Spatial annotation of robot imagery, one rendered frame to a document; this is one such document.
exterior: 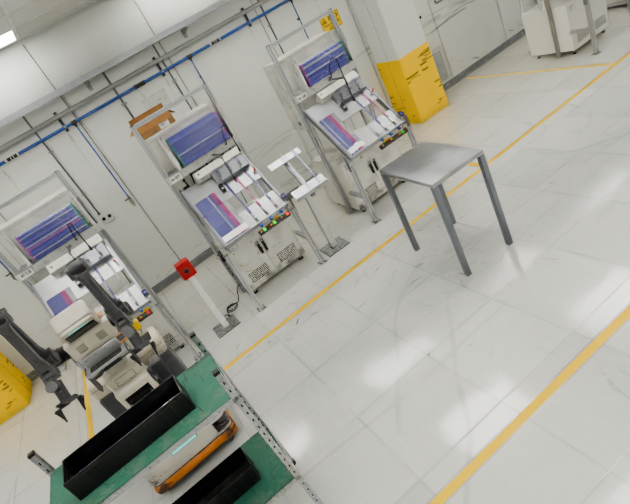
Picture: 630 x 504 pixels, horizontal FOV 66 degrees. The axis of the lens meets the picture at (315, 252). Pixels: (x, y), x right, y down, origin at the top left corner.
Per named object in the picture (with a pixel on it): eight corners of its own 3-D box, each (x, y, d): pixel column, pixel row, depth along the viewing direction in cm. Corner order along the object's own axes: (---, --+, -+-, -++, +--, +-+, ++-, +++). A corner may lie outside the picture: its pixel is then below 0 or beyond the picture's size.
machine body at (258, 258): (308, 256, 498) (279, 206, 471) (253, 297, 481) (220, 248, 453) (282, 242, 554) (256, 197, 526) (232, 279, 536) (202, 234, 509)
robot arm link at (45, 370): (4, 307, 238) (-18, 321, 235) (3, 311, 232) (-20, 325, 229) (63, 369, 255) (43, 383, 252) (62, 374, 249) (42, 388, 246)
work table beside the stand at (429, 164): (468, 276, 357) (431, 184, 321) (414, 250, 418) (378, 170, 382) (513, 242, 365) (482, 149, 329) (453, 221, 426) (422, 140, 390)
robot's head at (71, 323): (59, 327, 278) (45, 319, 265) (91, 305, 284) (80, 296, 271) (71, 346, 274) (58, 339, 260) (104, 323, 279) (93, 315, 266)
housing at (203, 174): (243, 160, 466) (241, 151, 453) (201, 188, 453) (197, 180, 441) (238, 154, 468) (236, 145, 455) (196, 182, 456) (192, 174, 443)
